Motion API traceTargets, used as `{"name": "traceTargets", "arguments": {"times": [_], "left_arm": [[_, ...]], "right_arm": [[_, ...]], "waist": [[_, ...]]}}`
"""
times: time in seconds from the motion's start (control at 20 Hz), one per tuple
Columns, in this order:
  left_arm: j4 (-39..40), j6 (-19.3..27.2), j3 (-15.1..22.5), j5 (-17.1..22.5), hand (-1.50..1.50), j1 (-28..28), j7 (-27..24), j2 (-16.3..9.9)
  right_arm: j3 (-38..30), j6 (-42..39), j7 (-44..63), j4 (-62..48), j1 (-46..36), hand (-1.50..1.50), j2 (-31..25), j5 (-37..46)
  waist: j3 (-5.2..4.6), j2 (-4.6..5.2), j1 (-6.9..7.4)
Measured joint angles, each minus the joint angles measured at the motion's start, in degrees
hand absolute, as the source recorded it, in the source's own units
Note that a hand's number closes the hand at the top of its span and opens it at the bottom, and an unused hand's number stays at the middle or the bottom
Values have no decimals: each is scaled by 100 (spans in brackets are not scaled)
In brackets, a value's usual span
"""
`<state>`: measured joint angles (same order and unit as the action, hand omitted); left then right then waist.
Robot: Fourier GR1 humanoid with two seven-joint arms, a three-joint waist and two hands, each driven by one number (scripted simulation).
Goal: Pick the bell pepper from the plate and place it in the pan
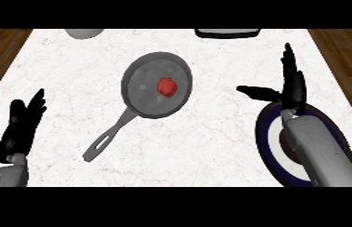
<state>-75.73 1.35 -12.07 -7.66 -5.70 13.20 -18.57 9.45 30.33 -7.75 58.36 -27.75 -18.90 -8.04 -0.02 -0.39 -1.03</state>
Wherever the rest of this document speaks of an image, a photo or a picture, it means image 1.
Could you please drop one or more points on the grey frying pan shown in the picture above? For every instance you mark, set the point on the grey frying pan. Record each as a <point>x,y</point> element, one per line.
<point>153,91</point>

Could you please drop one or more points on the grey rounded bowl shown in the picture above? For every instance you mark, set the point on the grey rounded bowl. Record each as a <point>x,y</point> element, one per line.
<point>84,33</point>

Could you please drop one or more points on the black rimmed white appliance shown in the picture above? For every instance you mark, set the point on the black rimmed white appliance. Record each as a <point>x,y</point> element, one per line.
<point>229,33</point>

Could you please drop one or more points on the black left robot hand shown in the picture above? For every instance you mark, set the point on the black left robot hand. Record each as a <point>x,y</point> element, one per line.
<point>20,130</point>

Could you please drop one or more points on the navy rimmed white plate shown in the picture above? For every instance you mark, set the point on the navy rimmed white plate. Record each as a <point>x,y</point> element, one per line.
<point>270,144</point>

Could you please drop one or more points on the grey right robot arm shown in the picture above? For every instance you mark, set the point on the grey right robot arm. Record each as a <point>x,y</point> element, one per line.
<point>317,150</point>

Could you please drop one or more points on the red bell pepper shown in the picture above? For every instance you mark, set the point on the red bell pepper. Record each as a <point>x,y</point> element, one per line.
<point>168,87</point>

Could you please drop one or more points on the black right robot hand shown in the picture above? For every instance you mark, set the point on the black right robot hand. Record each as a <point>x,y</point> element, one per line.
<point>294,88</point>

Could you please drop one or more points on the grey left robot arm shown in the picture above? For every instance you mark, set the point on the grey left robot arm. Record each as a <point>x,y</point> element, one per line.
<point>13,173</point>

